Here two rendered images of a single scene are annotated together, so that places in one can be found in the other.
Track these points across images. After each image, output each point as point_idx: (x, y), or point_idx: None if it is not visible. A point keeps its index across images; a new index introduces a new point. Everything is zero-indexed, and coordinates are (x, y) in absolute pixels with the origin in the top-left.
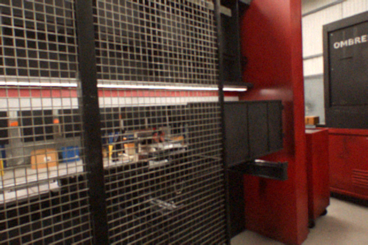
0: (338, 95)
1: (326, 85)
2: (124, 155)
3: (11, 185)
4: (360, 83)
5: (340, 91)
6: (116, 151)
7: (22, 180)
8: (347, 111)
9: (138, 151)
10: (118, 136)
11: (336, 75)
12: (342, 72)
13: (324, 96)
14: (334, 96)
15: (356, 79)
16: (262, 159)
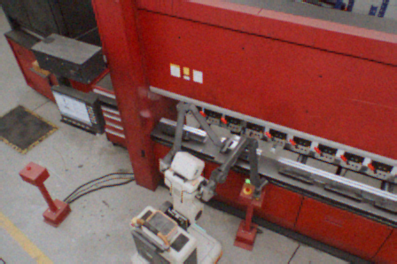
0: (73, 26)
1: (61, 19)
2: (175, 239)
3: (360, 182)
4: (88, 7)
5: (73, 20)
6: (264, 178)
7: (353, 184)
8: (86, 38)
9: (198, 200)
10: (258, 171)
11: (66, 5)
12: (70, 1)
13: (63, 33)
14: (69, 28)
15: (83, 4)
16: (171, 114)
